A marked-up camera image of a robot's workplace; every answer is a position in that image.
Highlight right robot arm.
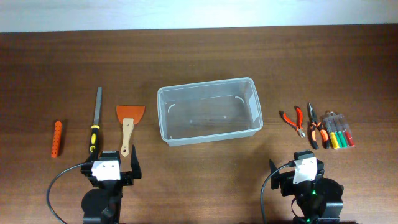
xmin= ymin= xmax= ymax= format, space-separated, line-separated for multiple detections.
xmin=267 ymin=150 xmax=344 ymax=223

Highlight small red cutting pliers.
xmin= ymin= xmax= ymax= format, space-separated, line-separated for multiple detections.
xmin=279 ymin=106 xmax=306 ymax=138

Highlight clear plastic container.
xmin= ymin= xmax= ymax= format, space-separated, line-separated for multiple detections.
xmin=157 ymin=77 xmax=264 ymax=146

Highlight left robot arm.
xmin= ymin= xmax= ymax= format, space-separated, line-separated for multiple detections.
xmin=81 ymin=147 xmax=142 ymax=223

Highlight orange scraper wooden handle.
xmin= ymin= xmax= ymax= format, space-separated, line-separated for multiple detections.
xmin=116 ymin=105 xmax=146 ymax=157

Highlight orange perforated cylinder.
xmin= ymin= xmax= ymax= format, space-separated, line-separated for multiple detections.
xmin=51 ymin=121 xmax=63 ymax=158

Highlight clear case of screwdrivers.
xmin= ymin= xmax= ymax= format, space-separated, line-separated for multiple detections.
xmin=323 ymin=111 xmax=355 ymax=150

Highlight metal file black yellow handle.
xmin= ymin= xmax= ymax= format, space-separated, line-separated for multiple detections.
xmin=89 ymin=87 xmax=102 ymax=153

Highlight orange black needle-nose pliers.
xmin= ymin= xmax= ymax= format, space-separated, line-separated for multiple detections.
xmin=308 ymin=103 xmax=330 ymax=150

